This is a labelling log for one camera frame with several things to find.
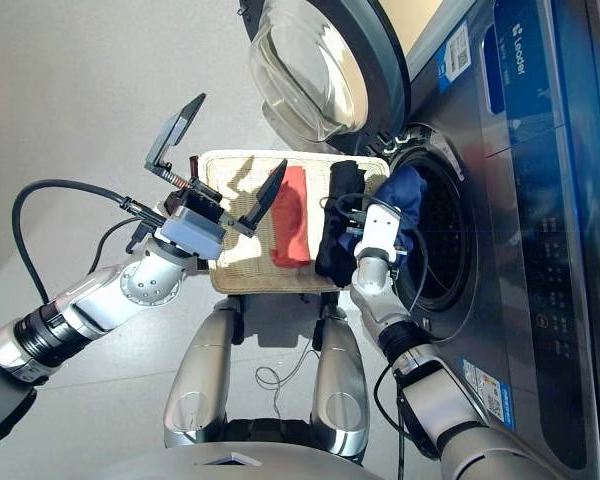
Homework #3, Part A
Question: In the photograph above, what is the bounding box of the navy blue cloth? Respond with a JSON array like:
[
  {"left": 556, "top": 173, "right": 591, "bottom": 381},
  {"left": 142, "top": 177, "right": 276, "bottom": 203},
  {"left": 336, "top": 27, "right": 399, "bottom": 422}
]
[{"left": 322, "top": 165, "right": 429, "bottom": 257}]

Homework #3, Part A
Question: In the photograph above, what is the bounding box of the black cloth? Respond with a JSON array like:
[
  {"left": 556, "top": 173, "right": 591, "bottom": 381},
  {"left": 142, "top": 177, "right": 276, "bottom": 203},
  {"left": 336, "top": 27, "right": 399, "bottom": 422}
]
[{"left": 313, "top": 160, "right": 367, "bottom": 289}]

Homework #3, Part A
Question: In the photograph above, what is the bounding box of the blue energy label sticker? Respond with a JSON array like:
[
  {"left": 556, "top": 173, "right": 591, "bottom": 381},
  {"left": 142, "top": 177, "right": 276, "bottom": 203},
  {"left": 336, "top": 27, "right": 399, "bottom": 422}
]
[{"left": 460, "top": 357, "right": 516, "bottom": 431}]

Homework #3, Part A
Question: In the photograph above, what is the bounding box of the orange red cloth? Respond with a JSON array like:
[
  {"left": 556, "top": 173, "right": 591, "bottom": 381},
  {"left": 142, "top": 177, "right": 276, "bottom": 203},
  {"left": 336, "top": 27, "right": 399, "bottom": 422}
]
[{"left": 268, "top": 165, "right": 312, "bottom": 269}]

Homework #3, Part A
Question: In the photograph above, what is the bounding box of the blue brand sticker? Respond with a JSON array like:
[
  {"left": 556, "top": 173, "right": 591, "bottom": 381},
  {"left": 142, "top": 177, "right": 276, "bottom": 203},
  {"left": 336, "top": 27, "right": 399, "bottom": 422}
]
[{"left": 482, "top": 0, "right": 556, "bottom": 116}]

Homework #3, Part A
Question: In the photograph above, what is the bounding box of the black robot pelvis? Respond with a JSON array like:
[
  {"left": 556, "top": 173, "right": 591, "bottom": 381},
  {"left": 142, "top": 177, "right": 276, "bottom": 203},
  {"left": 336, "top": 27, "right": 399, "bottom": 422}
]
[{"left": 224, "top": 417, "right": 316, "bottom": 446}]

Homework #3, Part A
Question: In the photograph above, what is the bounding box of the thin white floor cable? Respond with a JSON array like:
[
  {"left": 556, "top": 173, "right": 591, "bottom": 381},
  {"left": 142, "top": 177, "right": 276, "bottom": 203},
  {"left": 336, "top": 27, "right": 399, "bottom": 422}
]
[{"left": 254, "top": 347, "right": 321, "bottom": 421}]

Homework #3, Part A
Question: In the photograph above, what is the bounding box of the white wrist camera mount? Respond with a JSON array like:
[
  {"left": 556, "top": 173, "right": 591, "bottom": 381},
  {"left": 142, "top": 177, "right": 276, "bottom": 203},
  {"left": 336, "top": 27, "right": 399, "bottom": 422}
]
[
  {"left": 157, "top": 204, "right": 227, "bottom": 261},
  {"left": 353, "top": 203, "right": 402, "bottom": 264}
]

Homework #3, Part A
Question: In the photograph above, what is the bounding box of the blue white QR sticker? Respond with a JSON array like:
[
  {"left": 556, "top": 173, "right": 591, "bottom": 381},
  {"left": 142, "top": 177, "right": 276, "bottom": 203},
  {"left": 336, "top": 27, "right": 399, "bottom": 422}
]
[{"left": 437, "top": 20, "right": 470, "bottom": 95}]

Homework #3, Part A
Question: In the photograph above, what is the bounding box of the grey washing machine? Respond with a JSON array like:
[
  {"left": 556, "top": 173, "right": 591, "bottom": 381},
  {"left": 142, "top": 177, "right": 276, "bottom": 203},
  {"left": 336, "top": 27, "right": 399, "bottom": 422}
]
[{"left": 364, "top": 0, "right": 600, "bottom": 480}]

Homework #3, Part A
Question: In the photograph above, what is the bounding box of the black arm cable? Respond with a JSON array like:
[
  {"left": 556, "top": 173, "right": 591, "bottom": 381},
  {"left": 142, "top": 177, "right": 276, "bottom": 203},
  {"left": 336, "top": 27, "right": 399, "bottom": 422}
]
[
  {"left": 12, "top": 179, "right": 169, "bottom": 304},
  {"left": 329, "top": 192, "right": 431, "bottom": 480}
]

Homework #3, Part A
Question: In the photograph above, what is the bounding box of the round glass washer door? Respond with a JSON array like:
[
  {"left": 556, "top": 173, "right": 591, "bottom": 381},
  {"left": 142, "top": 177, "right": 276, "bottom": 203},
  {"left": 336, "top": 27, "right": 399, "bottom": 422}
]
[{"left": 237, "top": 0, "right": 412, "bottom": 156}]

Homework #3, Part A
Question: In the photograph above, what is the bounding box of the silver robot torso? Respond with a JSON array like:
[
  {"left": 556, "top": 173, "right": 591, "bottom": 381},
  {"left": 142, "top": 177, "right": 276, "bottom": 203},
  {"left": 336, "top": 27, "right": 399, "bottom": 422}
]
[{"left": 94, "top": 439, "right": 381, "bottom": 480}]

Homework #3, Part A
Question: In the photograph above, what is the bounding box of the perforated steel washer drum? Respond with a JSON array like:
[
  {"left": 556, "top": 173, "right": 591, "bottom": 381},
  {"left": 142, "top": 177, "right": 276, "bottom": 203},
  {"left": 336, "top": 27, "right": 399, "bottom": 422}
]
[{"left": 419, "top": 164, "right": 469, "bottom": 301}]

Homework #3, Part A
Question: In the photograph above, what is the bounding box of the pale woven basket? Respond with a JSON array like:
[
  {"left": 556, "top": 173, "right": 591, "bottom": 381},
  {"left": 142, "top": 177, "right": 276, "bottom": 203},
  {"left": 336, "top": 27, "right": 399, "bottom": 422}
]
[{"left": 198, "top": 149, "right": 391, "bottom": 296}]

